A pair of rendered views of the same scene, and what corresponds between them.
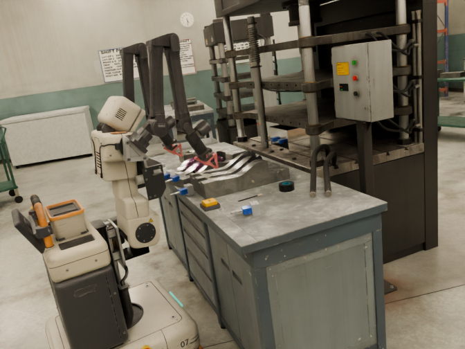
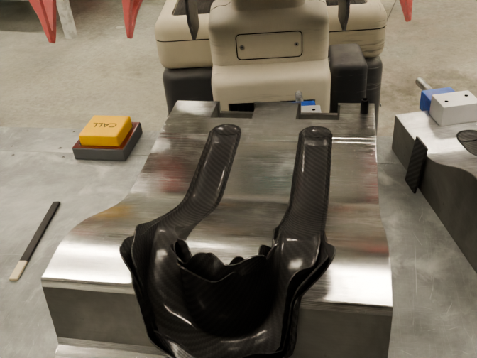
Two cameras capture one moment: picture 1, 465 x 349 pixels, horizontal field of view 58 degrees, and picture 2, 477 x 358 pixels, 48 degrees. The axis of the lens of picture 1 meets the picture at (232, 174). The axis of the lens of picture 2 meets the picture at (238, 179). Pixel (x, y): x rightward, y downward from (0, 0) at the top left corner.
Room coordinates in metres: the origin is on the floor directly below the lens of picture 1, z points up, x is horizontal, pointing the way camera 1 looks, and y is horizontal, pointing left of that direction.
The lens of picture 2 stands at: (2.51, -0.36, 1.22)
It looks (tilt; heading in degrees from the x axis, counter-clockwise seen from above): 35 degrees down; 123
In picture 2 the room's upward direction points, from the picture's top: 5 degrees counter-clockwise
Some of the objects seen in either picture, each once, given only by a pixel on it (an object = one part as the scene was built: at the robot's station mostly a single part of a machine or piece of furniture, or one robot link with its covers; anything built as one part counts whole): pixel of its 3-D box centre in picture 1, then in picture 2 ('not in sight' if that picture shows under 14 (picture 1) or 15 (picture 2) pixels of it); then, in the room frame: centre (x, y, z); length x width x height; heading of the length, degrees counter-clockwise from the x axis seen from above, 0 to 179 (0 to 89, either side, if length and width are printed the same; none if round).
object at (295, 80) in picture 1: (312, 87); not in sight; (3.14, -0.67, 1.20); 1.29 x 0.83 x 0.19; 20
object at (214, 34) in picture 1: (244, 84); not in sight; (7.18, -0.41, 1.03); 1.54 x 0.94 x 2.06; 9
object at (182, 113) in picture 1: (177, 85); not in sight; (1.96, 0.19, 1.40); 0.11 x 0.06 x 0.43; 28
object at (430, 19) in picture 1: (364, 116); not in sight; (3.31, -1.10, 0.90); 1.31 x 0.16 x 1.80; 20
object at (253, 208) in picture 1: (244, 210); not in sight; (1.79, -0.03, 0.83); 0.13 x 0.05 x 0.05; 98
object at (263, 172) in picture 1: (239, 172); (240, 243); (2.29, -0.04, 0.87); 0.50 x 0.26 x 0.14; 110
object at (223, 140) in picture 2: (234, 164); (250, 193); (2.30, -0.02, 0.92); 0.35 x 0.16 x 0.09; 110
